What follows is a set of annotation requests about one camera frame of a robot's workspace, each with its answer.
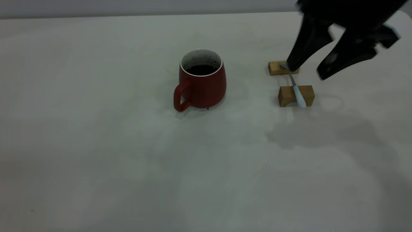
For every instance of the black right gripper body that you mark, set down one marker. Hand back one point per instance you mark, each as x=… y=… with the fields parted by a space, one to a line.
x=351 y=13

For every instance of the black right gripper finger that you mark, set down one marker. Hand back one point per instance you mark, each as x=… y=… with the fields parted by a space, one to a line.
x=309 y=38
x=351 y=51

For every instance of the red ceramic mug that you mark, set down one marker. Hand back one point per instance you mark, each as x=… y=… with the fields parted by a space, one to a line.
x=206 y=88

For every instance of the flat rectangular wooden block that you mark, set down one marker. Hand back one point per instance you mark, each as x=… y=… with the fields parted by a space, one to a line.
x=275 y=67

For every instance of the arched wooden block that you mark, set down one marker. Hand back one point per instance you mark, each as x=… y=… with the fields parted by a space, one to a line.
x=286 y=95

